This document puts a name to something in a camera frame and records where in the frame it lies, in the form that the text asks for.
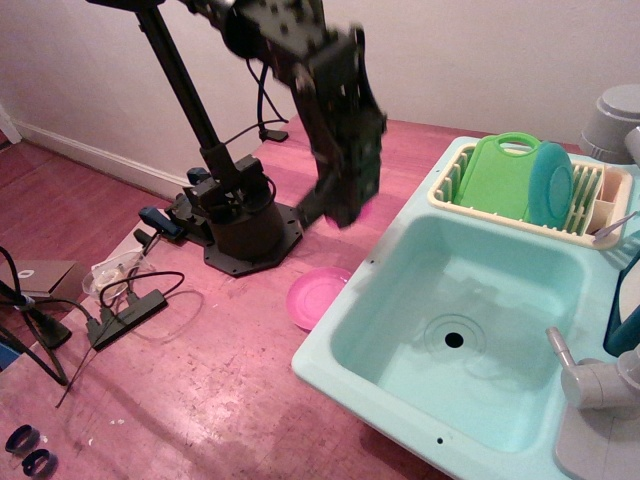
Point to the clear plastic cup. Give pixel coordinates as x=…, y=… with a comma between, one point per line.
x=99, y=283

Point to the lavender utensil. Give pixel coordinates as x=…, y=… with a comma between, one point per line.
x=606, y=231

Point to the pink plastic plate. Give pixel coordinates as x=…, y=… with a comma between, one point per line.
x=311, y=294

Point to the teal plate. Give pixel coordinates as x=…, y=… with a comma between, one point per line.
x=550, y=186

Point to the green cutting board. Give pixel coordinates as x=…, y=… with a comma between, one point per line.
x=496, y=180

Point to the cream dish rack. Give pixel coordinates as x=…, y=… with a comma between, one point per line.
x=601, y=196

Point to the grey cylindrical container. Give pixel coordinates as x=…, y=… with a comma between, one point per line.
x=611, y=134

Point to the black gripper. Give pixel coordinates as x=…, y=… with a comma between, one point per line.
x=344, y=126

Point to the brown cardboard box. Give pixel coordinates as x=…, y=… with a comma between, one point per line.
x=48, y=279

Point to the grey toy faucet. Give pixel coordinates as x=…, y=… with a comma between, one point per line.
x=596, y=384

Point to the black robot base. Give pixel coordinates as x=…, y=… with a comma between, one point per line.
x=243, y=231

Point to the black usb hub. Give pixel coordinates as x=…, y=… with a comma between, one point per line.
x=112, y=326

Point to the pink plastic cup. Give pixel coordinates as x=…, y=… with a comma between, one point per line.
x=364, y=214

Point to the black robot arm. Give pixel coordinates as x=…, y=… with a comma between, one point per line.
x=325, y=71

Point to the black power adapter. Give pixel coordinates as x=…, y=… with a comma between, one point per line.
x=53, y=333

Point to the teal toy sink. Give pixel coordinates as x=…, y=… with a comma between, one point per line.
x=439, y=341

